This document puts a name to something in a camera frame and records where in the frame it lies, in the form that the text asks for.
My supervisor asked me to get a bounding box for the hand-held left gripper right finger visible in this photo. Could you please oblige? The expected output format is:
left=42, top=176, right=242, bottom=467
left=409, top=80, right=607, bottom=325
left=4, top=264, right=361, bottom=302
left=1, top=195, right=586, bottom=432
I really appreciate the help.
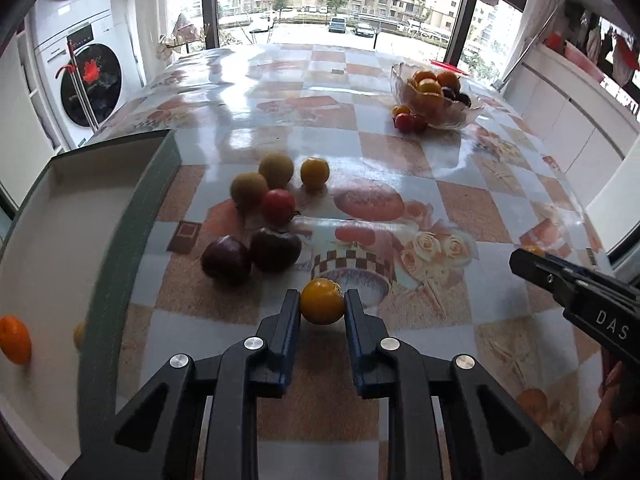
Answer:
left=344, top=289, right=583, bottom=480

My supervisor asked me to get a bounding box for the orange mandarin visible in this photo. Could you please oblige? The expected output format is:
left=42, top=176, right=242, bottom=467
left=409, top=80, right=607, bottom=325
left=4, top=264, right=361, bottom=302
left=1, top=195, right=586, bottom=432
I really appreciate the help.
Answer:
left=0, top=315, right=33, bottom=365

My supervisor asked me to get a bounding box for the red apple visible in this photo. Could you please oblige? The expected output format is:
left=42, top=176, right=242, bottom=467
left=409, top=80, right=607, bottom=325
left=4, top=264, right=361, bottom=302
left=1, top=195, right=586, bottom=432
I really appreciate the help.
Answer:
left=260, top=189, right=298, bottom=227

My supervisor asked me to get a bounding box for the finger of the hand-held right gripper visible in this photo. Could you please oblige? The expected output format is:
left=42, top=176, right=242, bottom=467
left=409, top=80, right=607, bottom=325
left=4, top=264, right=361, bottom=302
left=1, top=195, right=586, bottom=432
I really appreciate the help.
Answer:
left=509, top=247, right=627, bottom=314
left=542, top=254, right=640, bottom=295

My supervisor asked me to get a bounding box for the person's right hand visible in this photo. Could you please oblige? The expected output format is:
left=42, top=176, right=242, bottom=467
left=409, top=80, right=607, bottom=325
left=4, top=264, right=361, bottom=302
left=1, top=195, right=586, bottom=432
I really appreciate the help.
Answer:
left=574, top=357, right=625, bottom=474

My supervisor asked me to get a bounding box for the red flat object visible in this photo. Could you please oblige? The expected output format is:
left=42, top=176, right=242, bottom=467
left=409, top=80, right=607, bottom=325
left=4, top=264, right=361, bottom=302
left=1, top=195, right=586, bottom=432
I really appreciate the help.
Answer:
left=429, top=59, right=471, bottom=77

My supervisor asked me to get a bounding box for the white leaning pole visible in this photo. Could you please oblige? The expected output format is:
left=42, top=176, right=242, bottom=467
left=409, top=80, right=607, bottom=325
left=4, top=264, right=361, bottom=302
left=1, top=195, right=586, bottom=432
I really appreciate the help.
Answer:
left=499, top=34, right=542, bottom=92

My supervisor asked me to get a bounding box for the dried flower bundle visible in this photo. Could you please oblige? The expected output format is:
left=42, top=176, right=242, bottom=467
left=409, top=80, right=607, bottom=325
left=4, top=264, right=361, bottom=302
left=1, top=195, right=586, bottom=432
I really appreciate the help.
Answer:
left=155, top=10, right=207, bottom=61

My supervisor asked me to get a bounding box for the white low cabinet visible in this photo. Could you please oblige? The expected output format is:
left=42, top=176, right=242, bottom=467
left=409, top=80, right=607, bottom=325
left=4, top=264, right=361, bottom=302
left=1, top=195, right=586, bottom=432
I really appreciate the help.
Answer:
left=500, top=45, right=640, bottom=271

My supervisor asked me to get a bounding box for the white sheer curtain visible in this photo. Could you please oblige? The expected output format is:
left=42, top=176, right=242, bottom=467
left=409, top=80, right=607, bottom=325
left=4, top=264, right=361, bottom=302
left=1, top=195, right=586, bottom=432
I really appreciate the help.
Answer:
left=127, top=0, right=173, bottom=86

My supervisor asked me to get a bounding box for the metal pole red hook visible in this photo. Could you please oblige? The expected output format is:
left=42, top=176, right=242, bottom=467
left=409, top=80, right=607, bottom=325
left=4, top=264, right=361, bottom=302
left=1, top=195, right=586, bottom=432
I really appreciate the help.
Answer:
left=59, top=42, right=98, bottom=131

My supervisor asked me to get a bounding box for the tan asian pear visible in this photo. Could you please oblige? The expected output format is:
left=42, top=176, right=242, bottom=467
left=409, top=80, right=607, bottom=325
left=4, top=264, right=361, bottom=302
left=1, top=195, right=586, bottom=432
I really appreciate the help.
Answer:
left=258, top=153, right=295, bottom=190
left=230, top=172, right=270, bottom=213

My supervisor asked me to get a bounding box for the black window frame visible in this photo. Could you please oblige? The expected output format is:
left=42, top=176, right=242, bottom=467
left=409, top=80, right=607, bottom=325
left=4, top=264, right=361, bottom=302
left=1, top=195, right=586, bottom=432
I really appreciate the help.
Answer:
left=165, top=0, right=538, bottom=68

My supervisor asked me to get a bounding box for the white washing machine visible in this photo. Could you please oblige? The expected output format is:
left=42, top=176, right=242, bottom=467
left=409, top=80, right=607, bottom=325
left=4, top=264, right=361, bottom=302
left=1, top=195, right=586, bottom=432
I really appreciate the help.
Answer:
left=27, top=0, right=146, bottom=151

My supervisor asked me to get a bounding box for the green box white inside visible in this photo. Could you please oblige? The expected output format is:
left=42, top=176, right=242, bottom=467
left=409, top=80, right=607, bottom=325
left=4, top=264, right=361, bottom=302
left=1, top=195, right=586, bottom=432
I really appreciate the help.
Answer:
left=0, top=130, right=182, bottom=468

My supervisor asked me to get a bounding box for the red and white hanging garment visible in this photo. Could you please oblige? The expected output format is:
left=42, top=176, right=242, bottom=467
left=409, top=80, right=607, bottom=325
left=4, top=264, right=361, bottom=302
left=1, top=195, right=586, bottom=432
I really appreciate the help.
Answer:
left=611, top=32, right=640, bottom=86

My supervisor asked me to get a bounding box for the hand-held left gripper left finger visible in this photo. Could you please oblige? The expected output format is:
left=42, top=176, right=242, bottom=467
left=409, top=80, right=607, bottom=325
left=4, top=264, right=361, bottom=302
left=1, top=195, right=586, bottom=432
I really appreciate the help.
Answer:
left=62, top=289, right=302, bottom=480

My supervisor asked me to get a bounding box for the checkered floral tablecloth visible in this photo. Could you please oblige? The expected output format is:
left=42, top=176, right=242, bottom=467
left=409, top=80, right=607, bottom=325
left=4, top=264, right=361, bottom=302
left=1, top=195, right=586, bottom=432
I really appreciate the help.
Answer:
left=90, top=42, right=621, bottom=480

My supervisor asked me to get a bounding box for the red plastic basin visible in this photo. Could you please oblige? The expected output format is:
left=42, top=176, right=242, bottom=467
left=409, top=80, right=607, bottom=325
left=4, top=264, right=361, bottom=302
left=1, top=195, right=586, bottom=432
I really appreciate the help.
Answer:
left=562, top=42, right=606, bottom=82

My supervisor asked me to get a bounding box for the clear glass bowl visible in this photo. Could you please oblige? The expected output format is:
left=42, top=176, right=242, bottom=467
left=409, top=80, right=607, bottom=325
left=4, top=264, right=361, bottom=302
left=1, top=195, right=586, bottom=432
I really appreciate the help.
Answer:
left=390, top=62, right=483, bottom=131

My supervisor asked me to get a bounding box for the white tall cabinet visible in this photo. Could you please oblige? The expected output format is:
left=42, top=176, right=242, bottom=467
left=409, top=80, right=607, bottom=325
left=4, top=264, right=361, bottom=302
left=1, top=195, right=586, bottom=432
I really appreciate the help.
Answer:
left=0, top=25, right=66, bottom=211

